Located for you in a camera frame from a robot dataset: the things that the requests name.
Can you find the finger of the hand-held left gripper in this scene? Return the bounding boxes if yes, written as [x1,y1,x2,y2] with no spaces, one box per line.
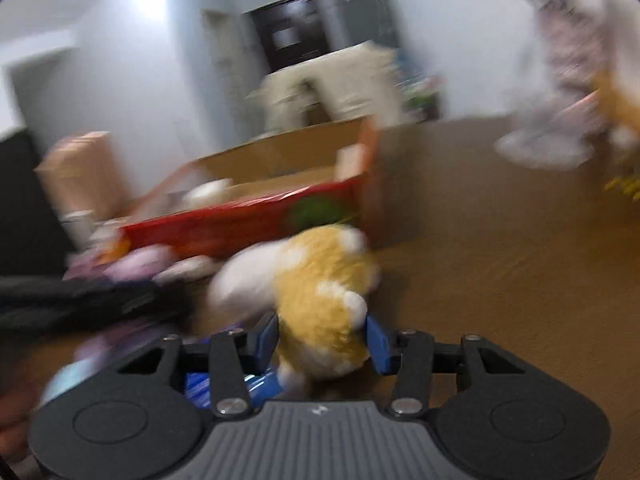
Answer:
[115,281,193,328]

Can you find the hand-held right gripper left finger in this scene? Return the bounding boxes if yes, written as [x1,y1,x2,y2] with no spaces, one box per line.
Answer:
[117,311,279,418]

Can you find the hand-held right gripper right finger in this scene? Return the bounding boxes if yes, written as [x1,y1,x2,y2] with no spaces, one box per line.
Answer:
[366,312,526,418]

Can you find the purple fluffy pillow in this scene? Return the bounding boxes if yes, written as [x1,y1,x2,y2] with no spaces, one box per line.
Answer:
[100,245,176,283]

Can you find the yellow and white plush toy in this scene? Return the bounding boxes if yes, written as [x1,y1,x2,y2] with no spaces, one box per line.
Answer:
[207,225,381,396]

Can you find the light blue plush toy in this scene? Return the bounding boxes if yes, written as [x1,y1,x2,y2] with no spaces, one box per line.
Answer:
[40,360,96,406]

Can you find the blue packet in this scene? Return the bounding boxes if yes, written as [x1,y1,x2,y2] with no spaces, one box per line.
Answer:
[185,340,281,408]

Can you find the orange-edged cardboard box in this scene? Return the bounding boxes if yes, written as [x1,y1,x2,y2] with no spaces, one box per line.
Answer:
[120,115,386,261]

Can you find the white fluffy toy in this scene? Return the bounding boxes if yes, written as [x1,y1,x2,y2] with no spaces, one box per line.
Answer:
[155,255,221,283]

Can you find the white plastic bags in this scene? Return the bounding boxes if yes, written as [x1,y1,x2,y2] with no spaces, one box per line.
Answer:
[60,210,126,261]

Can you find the black panel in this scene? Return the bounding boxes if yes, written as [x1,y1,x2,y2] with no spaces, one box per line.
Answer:
[0,129,73,273]

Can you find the pink suitcase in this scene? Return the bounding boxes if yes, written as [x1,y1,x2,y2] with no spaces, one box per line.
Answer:
[35,131,131,221]

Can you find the cluttered storage shelf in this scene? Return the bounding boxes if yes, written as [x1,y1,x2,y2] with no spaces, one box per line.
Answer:
[395,55,443,121]

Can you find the clear vase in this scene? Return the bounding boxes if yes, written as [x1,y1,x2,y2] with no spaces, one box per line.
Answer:
[495,105,601,168]

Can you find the beige cloth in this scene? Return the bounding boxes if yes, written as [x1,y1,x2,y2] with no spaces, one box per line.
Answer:
[250,42,406,133]

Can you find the dark door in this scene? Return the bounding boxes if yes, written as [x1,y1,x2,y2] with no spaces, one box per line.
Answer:
[247,0,333,73]

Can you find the grey refrigerator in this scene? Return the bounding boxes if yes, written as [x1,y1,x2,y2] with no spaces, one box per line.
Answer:
[325,0,401,56]

